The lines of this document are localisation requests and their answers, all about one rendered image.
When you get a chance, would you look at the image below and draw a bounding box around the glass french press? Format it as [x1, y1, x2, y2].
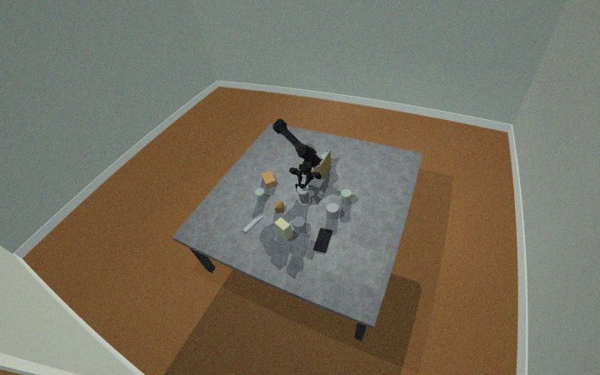
[295, 184, 311, 206]

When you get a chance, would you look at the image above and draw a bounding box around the grey cylinder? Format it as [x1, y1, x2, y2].
[292, 217, 306, 234]
[327, 203, 339, 220]

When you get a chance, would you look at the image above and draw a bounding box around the light grey flat bar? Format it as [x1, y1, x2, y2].
[243, 214, 263, 232]

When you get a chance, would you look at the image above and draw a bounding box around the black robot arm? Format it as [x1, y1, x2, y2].
[272, 119, 322, 173]

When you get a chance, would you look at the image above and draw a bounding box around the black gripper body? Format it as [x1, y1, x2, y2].
[289, 161, 322, 179]

